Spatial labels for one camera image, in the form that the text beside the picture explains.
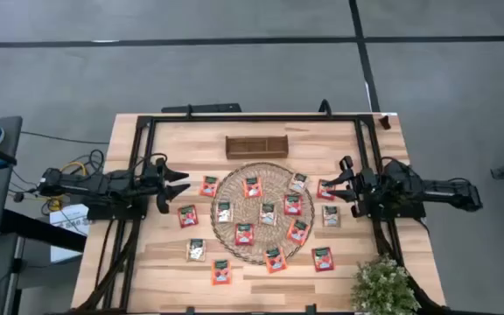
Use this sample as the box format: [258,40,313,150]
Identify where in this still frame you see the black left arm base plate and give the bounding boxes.
[86,194,149,221]

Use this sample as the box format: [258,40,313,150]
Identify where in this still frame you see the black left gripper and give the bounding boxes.
[144,167,192,215]

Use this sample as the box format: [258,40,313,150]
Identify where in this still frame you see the wooden tea organizer box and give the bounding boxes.
[225,135,290,160]

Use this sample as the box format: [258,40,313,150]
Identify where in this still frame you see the black flat clamp bar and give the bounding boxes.
[161,102,243,114]

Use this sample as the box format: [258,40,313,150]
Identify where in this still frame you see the red strawberry tea packet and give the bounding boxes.
[234,223,256,247]
[316,178,336,201]
[283,193,304,216]
[311,247,335,273]
[178,204,200,229]

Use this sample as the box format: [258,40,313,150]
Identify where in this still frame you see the black desk crossbar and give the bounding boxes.
[0,208,88,254]

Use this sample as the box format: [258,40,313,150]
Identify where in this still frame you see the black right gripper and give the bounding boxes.
[321,167,379,219]

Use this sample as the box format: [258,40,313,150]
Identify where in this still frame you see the yellow cable coil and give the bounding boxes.
[45,161,88,212]

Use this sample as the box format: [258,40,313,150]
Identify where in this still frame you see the black braided cable bundle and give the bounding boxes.
[372,218,448,314]
[74,218,142,314]

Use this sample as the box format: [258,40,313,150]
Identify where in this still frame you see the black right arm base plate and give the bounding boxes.
[367,192,427,221]

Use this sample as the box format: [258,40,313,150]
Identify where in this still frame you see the round woven straw placemat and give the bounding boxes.
[210,162,316,266]

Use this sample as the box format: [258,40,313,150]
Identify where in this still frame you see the white printed box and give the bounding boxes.
[49,203,90,263]

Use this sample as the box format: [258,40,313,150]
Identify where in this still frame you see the tea packets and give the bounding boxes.
[322,205,341,228]

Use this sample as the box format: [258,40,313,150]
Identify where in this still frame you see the orange peach tea packet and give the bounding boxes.
[263,247,288,274]
[199,175,220,199]
[287,219,312,247]
[211,259,233,286]
[242,176,263,200]

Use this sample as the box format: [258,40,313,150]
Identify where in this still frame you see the green potted plant white flowers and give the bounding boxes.
[350,255,422,315]

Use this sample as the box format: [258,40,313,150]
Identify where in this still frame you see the beige vanilla tea packet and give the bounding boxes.
[185,238,207,263]
[259,203,278,227]
[215,200,235,224]
[288,171,309,194]

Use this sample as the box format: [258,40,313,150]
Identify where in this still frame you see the thin black cable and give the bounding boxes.
[19,129,111,145]

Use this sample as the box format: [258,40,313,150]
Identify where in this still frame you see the black metal rig frame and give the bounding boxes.
[118,112,410,315]

